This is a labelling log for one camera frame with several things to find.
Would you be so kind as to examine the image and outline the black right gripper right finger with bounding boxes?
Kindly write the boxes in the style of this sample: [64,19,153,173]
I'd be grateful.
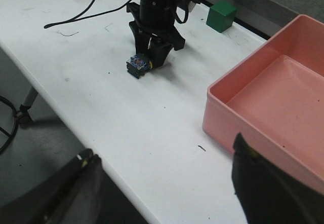
[231,134,323,223]

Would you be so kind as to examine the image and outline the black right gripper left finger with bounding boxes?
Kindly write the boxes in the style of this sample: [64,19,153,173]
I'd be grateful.
[1,149,102,223]

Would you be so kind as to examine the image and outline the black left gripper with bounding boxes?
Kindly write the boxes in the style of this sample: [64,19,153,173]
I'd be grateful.
[126,2,185,68]

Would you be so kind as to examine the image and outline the yellow push button switch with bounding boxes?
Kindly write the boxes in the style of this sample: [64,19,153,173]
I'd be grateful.
[126,53,153,79]

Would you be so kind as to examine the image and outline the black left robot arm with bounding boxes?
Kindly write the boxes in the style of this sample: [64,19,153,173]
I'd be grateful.
[126,0,185,68]

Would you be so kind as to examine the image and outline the green wooden cube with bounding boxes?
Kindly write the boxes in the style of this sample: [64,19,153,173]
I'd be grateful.
[206,1,237,33]

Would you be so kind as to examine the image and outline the white table leg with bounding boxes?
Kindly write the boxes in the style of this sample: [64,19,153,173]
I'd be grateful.
[16,87,38,124]

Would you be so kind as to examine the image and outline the pink plastic bin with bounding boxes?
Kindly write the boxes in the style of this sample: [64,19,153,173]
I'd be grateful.
[203,15,323,193]

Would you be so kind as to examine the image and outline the black cable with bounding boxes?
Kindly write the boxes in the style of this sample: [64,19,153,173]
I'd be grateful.
[44,0,142,29]

